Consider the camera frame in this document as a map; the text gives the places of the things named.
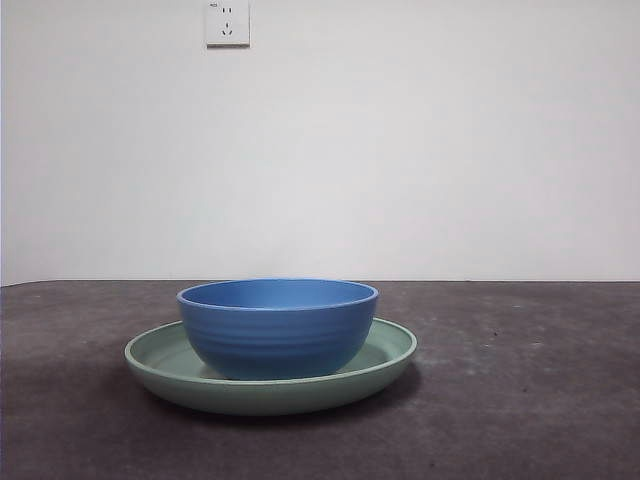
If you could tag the blue ribbed bowl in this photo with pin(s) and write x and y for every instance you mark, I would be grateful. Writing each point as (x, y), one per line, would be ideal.
(275, 340)

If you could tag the green round plate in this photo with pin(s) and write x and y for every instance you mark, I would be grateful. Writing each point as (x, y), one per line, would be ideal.
(270, 400)

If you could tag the white wall socket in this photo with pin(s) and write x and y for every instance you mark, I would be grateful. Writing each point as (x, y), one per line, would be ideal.
(228, 30)

